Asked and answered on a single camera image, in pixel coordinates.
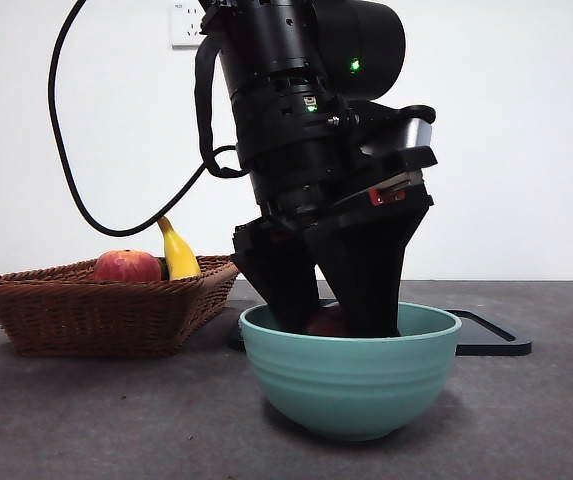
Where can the yellow banana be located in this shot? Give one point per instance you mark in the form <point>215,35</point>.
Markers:
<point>178,255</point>

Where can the white wall socket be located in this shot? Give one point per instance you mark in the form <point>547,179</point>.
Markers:
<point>183,30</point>

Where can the teal ribbed bowl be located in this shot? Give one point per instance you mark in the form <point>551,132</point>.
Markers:
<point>351,385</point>

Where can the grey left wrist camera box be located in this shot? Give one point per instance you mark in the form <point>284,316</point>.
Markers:
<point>418,134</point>

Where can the red yellow apple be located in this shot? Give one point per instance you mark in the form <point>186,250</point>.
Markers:
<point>126,267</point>

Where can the black rectangular tray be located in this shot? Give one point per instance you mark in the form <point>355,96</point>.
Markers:
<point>496,345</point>

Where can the brown wicker basket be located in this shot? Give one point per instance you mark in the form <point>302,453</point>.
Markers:
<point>91,320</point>

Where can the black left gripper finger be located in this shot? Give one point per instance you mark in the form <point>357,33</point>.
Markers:
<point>281,270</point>
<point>366,270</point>

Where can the dark red plum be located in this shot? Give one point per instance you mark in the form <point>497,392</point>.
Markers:
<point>328,322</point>

